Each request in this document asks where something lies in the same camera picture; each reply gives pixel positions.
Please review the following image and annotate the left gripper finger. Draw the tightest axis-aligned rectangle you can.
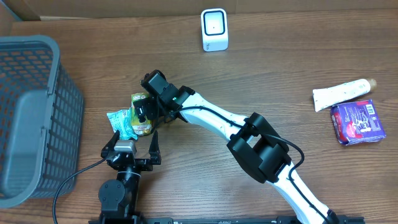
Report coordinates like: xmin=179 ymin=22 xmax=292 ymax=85
xmin=149 ymin=131 xmax=162 ymax=165
xmin=100 ymin=130 xmax=120 ymax=158

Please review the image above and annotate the grey plastic mesh basket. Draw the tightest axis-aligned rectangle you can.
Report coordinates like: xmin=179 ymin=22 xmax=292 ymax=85
xmin=1 ymin=35 xmax=85 ymax=208

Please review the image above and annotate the teal wet wipes pack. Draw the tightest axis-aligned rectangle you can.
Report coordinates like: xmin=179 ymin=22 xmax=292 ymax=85
xmin=106 ymin=109 xmax=138 ymax=140

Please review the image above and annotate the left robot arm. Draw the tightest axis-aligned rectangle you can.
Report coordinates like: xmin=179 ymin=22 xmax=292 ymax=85
xmin=98 ymin=131 xmax=162 ymax=223

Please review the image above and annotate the white barcode scanner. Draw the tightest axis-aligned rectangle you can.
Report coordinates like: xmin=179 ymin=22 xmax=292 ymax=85
xmin=200 ymin=8 xmax=229 ymax=52

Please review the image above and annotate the white tube gold cap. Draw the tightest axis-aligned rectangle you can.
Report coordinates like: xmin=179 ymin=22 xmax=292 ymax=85
xmin=312 ymin=78 xmax=377 ymax=112

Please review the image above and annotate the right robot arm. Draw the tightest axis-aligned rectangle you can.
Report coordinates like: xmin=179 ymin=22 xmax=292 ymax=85
xmin=145 ymin=85 xmax=338 ymax=223

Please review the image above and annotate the green yellow snack pouch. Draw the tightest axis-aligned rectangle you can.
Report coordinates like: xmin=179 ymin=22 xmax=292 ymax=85
xmin=131 ymin=93 xmax=152 ymax=136

